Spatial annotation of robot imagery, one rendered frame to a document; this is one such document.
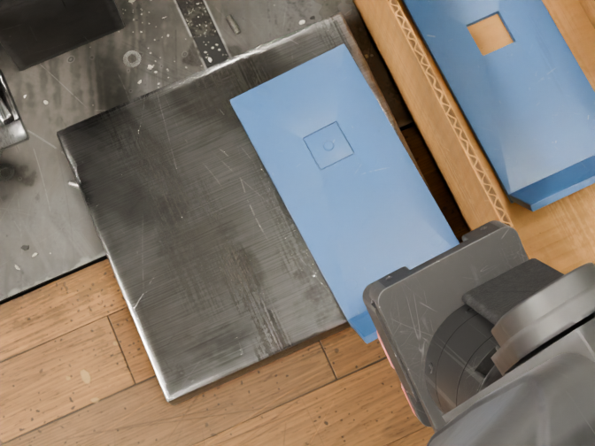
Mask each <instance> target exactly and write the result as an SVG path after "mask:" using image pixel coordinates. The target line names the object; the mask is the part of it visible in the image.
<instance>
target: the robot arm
mask: <svg viewBox="0 0 595 446"><path fill-rule="evenodd" d="M461 238H462V241H463V242H462V243H460V244H458V245H456V246H455V247H453V248H451V249H449V250H447V251H445V252H443V253H441V254H439V255H437V256H435V257H434V258H432V259H430V260H428V261H426V262H424V263H422V264H420V265H417V266H416V267H415V268H413V269H411V270H410V269H408V268H407V267H406V266H403V267H401V268H399V269H398V270H396V271H394V272H392V273H389V274H387V275H386V276H384V277H382V278H381V279H379V280H377V281H374V282H372V283H370V284H369V285H367V286H366V288H365V289H364V291H363V295H362V298H363V302H364V304H365V306H366V307H367V311H368V313H369V315H370V317H371V319H372V321H373V323H374V325H375V328H376V332H377V335H378V339H379V341H380V343H381V345H382V348H383V350H384V352H385V354H386V356H387V358H388V359H389V362H390V365H391V366H392V368H393V369H395V370H396V373H397V375H398V377H399V379H400V381H401V387H402V389H403V391H404V393H405V396H406V399H407V401H408V403H409V404H410V406H411V409H412V411H413V414H414V415H415V416H416V417H417V419H418V420H419V421H420V422H421V423H422V424H423V425H424V426H426V427H432V428H433V430H434V432H435V433H434V434H433V435H432V437H431V438H430V439H429V442H428V444H427V446H595V265H594V264H593V263H592V262H590V263H586V264H584V265H581V266H579V267H577V268H576V269H574V270H572V271H571V272H569V273H566V274H564V273H561V272H559V271H557V270H556V269H554V268H552V267H550V266H549V265H547V264H545V263H543V262H541V261H540V260H538V259H536V258H531V259H530V260H529V259H528V256H527V254H526V252H525V249H524V248H523V245H522V241H521V239H520V237H519V235H518V233H517V231H516V230H515V229H514V228H512V227H510V226H508V225H506V224H504V223H502V222H500V221H498V220H492V221H489V222H487V223H486V224H484V225H482V226H480V227H478V228H476V229H474V230H472V231H470V232H468V233H466V234H465V235H463V236H462V237H461Z"/></svg>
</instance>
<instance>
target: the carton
mask: <svg viewBox="0 0 595 446"><path fill-rule="evenodd" d="M352 1H353V2H354V4H355V6H356V8H357V10H358V12H359V15H360V17H361V18H362V20H363V22H364V24H365V26H366V28H367V31H368V32H369V34H370V36H371V38H372V40H373V42H374V44H375V47H376V48H377V50H378V52H379V54H380V56H381V58H382V61H383V63H384V64H385V66H386V68H387V70H388V72H389V74H390V77H391V78H392V80H393V82H394V84H395V86H396V88H397V90H398V92H399V94H400V95H401V97H402V99H403V101H404V103H405V105H406V108H407V110H408V111H409V113H410V115H411V117H412V119H413V122H414V124H415V125H416V127H417V129H418V131H419V133H420V135H421V138H422V140H423V141H424V143H425V145H426V147H427V149H428V151H429V154H430V156H431V157H432V159H433V161H434V163H435V165H436V167H437V170H438V171H439V173H440V175H441V177H442V179H443V181H444V183H445V185H446V187H447V188H448V190H449V192H450V194H451V196H452V199H453V201H454V203H455V204H456V206H457V208H458V210H459V212H460V215H461V217H462V218H463V220H464V222H465V224H466V226H467V229H468V231H469V232H470V231H472V230H474V229H476V228H478V227H480V226H482V225H484V224H486V223H487V222H489V221H492V220H498V221H500V222H502V223H504V224H506V225H508V226H510V227H512V228H514V229H515V230H516V231H517V233H518V235H519V237H520V239H521V241H522V245H523V248H524V249H525V252H526V254H527V256H528V259H529V260H530V259H531V258H536V259H538V260H540V261H541V262H543V263H545V264H547V265H549V266H550V267H552V268H554V269H556V270H557V271H559V272H561V273H564V274H566V273H569V272H571V271H572V270H574V269H576V268H577V267H579V266H581V265H584V264H586V263H590V262H592V263H593V264H594V265H595V183H593V184H591V185H590V186H588V187H585V188H582V189H580V190H578V191H576V192H575V193H572V194H570V195H568V196H565V197H563V198H561V199H559V200H557V201H555V202H553V203H551V204H548V205H546V206H544V207H542V208H540V209H538V210H536V211H530V210H528V209H526V208H524V207H522V206H520V205H518V204H517V203H512V204H511V203H510V201H509V199H508V197H507V195H506V192H505V191H504V189H503V188H502V186H501V184H500V182H499V181H498V178H497V176H496V174H495V173H494V171H493V170H492V168H491V165H490V163H489V161H488V159H487V158H486V156H485V155H484V153H483V150H482V148H481V147H480V145H479V143H478V141H477V140H476V138H475V136H474V134H473V132H472V130H471V128H470V126H469V125H468V123H467V121H466V119H465V117H464V115H463V114H462V112H461V110H460V108H459V106H458V104H457V103H456V101H455V99H454V97H453V95H452V93H451V91H450V90H449V88H448V86H447V84H446V82H445V81H444V78H443V76H442V74H441V73H440V71H439V70H438V68H437V65H436V63H435V61H434V59H433V58H432V57H431V55H430V53H429V50H428V49H427V47H426V45H425V43H424V41H423V40H422V38H421V36H420V34H419V32H418V30H417V28H416V26H415V25H414V23H413V21H412V19H411V17H410V16H409V14H408V12H407V10H406V8H405V6H404V5H403V3H402V1H401V0H352ZM542 2H543V3H544V5H545V8H546V9H547V11H548V12H549V14H550V15H551V17H552V19H553V21H554V23H555V25H556V26H557V28H558V29H559V31H560V33H561V35H562V36H563V38H564V40H565V42H566V43H567V45H568V47H569V48H570V50H571V52H572V54H573V55H574V57H575V59H576V61H577V63H578V64H579V65H580V67H581V69H582V71H583V73H584V75H585V76H586V78H587V80H588V82H589V83H590V84H591V87H592V88H593V90H594V92H595V0H542ZM467 29H468V31H469V33H470V34H471V35H472V37H473V39H474V41H475V43H476V45H477V47H478V49H479V50H480V51H481V53H482V55H483V56H484V55H487V54H489V53H491V52H493V51H495V50H498V49H500V48H502V47H505V46H507V45H508V44H510V43H513V42H514V41H513V39H512V38H511V36H510V34H509V33H508V32H507V30H506V27H505V26H504V24H503V22H502V20H501V18H500V17H499V15H498V14H496V15H493V16H491V17H489V18H488V19H484V20H482V21H480V22H477V23H475V24H474V25H472V26H469V27H467Z"/></svg>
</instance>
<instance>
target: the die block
mask: <svg viewBox="0 0 595 446"><path fill-rule="evenodd" d="M124 27H125V25H124V23H123V20H122V18H121V16H120V13H119V10H118V8H117V5H116V3H115V2H114V0H14V1H12V2H9V3H8V4H4V5H2V6H0V43H1V44H2V46H3V47H4V49H5V50H6V52H7V53H8V55H9V56H10V58H11V59H12V61H13V63H14V64H15V65H16V66H17V67H18V69H19V70H20V71H22V70H25V69H27V68H29V67H31V66H34V65H37V64H40V63H42V62H44V61H46V60H48V59H51V58H54V57H56V56H58V55H61V54H63V53H66V52H68V51H69V50H73V49H76V48H78V47H80V46H82V45H84V44H87V43H89V42H93V41H95V40H97V39H99V38H101V37H104V36H106V35H109V34H111V33H114V32H116V31H119V30H121V29H122V28H124Z"/></svg>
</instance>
